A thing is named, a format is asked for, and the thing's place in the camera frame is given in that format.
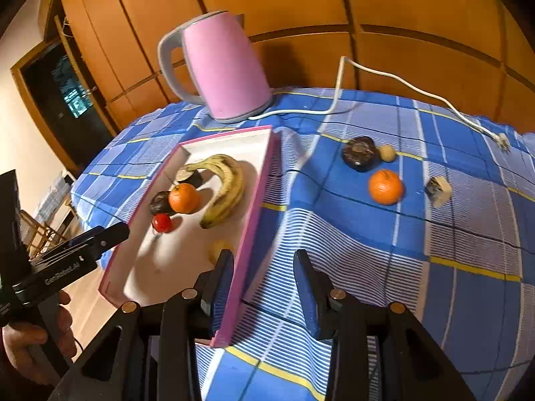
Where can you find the white rack with blue cloth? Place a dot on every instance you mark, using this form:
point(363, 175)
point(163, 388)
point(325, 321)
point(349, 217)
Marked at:
point(56, 192)

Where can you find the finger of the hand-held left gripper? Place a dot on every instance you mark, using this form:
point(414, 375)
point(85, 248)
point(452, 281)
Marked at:
point(108, 236)

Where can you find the wooden panelled wardrobe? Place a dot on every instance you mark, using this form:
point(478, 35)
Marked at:
point(376, 4)

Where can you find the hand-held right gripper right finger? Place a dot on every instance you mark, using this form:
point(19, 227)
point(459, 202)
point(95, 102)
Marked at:
point(309, 296)

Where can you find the cylindrical sugarcane piece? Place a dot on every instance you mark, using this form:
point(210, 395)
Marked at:
point(193, 178)

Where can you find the red tomato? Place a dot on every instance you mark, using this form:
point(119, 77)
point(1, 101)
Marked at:
point(163, 223)

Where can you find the pink rimmed white tray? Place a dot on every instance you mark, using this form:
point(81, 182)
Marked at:
point(167, 255)

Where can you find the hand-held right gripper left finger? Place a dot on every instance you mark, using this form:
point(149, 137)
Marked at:
point(221, 296)

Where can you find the pink electric kettle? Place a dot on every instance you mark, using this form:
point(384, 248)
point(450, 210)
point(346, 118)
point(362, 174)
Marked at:
point(225, 67)

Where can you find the dark brown mangosteen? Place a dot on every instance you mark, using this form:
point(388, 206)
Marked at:
point(159, 203)
point(359, 153)

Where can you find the person's left hand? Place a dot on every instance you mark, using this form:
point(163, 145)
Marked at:
point(21, 349)

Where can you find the yellow spotted banana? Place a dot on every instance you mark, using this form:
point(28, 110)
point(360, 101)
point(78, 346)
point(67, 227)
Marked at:
point(229, 192)

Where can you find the orange tangerine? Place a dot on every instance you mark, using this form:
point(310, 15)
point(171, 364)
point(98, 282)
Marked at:
point(386, 187)
point(184, 198)

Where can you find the wooden folding chair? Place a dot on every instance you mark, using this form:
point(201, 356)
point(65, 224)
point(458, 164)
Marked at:
point(41, 234)

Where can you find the small yellow round fruit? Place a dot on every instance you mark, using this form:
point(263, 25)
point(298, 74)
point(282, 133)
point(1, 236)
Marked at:
point(218, 247)
point(387, 153)

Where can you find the blue plaid tablecloth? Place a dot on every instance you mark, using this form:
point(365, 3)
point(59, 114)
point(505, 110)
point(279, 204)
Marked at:
point(376, 250)

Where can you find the dark door with window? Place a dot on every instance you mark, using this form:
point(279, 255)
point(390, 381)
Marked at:
point(54, 104)

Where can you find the small wedge sugarcane piece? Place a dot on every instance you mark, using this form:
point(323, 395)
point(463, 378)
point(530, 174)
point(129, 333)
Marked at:
point(438, 191)

